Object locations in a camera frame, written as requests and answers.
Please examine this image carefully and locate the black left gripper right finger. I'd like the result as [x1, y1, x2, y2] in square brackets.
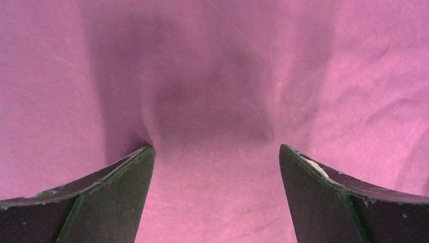
[279, 144, 428, 242]

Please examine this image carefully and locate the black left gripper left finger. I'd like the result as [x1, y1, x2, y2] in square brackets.
[1, 146, 155, 242]

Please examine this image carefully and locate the maroon cloth wrap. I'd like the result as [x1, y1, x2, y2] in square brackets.
[1, 1, 428, 242]

